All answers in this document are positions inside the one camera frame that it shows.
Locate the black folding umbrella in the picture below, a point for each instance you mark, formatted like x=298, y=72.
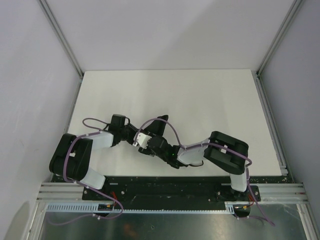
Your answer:
x=155, y=126

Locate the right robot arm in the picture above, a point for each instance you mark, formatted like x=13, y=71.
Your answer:
x=226, y=152

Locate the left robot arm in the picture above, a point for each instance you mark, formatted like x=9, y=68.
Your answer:
x=71, y=159

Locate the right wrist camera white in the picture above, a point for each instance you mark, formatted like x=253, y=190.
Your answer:
x=141, y=140

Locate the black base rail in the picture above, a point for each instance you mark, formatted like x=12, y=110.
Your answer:
x=176, y=193

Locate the left aluminium frame post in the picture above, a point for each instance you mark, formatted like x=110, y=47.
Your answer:
x=52, y=20

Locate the aluminium frame post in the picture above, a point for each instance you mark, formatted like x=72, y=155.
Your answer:
x=52, y=20
x=280, y=34

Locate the right aluminium frame post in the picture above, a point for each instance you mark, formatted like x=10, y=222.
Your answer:
x=280, y=34

